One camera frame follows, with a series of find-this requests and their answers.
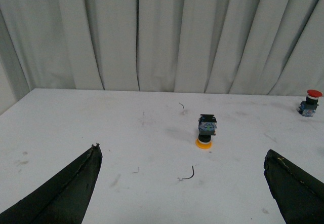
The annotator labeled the yellow push button switch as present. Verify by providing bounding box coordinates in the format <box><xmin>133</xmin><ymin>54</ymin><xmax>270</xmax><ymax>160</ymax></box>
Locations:
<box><xmin>195</xmin><ymin>114</ymin><xmax>217</xmax><ymax>150</ymax></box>

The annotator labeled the black bent wire scrap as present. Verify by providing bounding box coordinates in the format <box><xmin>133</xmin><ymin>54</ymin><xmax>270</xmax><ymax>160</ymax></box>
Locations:
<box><xmin>177</xmin><ymin>165</ymin><xmax>195</xmax><ymax>181</ymax></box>

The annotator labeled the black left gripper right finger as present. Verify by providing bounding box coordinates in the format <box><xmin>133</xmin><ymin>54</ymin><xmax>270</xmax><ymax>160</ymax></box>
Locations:
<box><xmin>264</xmin><ymin>150</ymin><xmax>323</xmax><ymax>223</ymax></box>

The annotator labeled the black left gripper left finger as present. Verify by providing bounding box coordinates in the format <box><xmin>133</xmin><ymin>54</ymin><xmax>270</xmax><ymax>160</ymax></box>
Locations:
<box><xmin>1</xmin><ymin>144</ymin><xmax>102</xmax><ymax>223</ymax></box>

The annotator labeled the red push button switch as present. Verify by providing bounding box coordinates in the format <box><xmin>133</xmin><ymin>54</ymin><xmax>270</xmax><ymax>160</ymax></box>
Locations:
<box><xmin>298</xmin><ymin>89</ymin><xmax>323</xmax><ymax>117</ymax></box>

